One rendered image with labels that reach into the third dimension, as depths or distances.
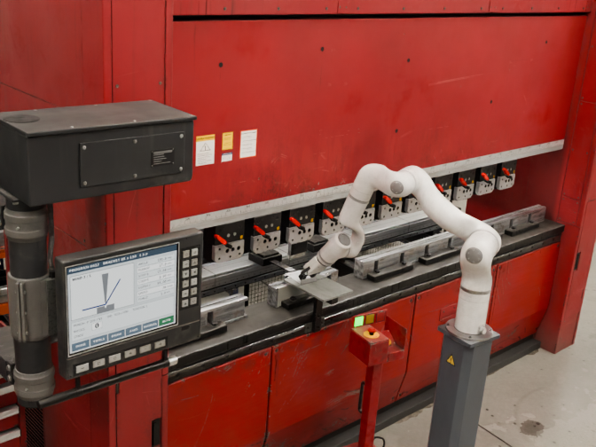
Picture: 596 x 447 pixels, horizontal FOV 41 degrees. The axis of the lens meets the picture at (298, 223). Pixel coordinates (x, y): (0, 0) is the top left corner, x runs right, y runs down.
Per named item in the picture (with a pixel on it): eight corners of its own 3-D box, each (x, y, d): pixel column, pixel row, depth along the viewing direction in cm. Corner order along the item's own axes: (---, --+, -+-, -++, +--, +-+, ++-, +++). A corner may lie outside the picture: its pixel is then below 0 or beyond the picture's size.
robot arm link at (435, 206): (481, 271, 304) (490, 258, 318) (500, 250, 298) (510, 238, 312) (384, 186, 313) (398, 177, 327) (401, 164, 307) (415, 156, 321)
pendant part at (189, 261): (66, 382, 218) (62, 262, 206) (48, 364, 226) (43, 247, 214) (201, 339, 246) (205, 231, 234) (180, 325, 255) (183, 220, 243)
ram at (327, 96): (138, 243, 292) (138, 21, 265) (127, 236, 298) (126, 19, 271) (562, 149, 486) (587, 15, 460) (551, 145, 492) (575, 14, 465)
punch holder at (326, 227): (321, 237, 359) (324, 202, 353) (309, 231, 365) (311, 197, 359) (344, 231, 369) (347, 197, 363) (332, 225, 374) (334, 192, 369)
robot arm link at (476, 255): (494, 286, 315) (503, 231, 307) (482, 303, 299) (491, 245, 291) (465, 279, 320) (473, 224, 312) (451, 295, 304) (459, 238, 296)
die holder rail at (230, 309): (148, 349, 312) (148, 327, 309) (140, 343, 316) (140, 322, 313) (247, 317, 344) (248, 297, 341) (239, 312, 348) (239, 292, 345)
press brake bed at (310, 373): (152, 549, 330) (154, 375, 302) (127, 521, 344) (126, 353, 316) (541, 348, 524) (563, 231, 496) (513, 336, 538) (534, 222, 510)
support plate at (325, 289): (324, 301, 337) (324, 300, 336) (283, 281, 355) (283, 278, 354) (353, 292, 348) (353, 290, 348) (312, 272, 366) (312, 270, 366)
